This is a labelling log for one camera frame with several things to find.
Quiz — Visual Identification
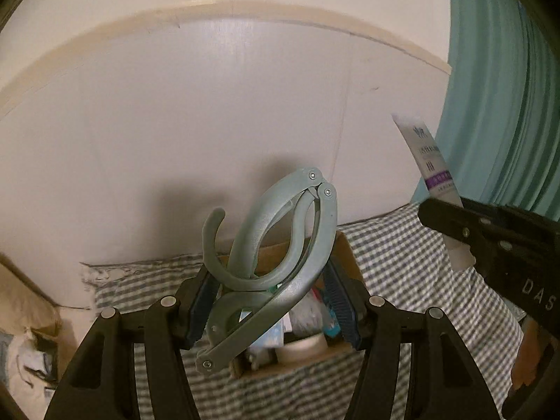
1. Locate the grey green folding hanger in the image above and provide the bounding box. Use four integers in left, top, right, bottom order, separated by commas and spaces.
196, 167, 340, 376

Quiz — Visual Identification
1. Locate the small brown cardboard box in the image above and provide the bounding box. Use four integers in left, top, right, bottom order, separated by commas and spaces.
26, 324, 63, 383

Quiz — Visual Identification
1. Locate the person's right hand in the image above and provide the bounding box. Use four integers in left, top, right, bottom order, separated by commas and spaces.
511, 317, 550, 397

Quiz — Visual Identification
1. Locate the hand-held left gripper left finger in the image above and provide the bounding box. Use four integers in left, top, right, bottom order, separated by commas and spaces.
44, 266, 222, 420

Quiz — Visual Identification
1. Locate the blue curtain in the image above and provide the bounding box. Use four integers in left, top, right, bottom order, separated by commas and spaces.
413, 0, 560, 225

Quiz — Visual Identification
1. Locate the grey white checked blanket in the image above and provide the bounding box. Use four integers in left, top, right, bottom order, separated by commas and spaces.
81, 201, 526, 420

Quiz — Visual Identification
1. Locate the white purple cream tube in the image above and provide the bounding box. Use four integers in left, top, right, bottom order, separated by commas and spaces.
391, 113, 476, 272

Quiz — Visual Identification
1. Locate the clear plastic packet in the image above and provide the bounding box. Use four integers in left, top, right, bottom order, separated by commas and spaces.
289, 291, 327, 337

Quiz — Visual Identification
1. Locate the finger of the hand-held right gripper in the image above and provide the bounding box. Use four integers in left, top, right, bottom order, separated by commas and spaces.
460, 196, 508, 216
418, 198, 497, 255

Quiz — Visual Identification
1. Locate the beige pillow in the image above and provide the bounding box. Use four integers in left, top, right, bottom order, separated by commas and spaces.
0, 254, 62, 342

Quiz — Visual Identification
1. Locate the beige tape roll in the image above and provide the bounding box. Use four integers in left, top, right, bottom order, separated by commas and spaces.
275, 331, 330, 366

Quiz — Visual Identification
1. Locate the large cardboard box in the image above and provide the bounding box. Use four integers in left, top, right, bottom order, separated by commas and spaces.
214, 231, 366, 379

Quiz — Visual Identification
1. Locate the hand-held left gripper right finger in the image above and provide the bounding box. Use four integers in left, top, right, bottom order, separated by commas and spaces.
323, 257, 502, 420

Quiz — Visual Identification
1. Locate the floral patterned pillow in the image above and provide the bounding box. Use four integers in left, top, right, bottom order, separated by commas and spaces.
80, 259, 141, 289

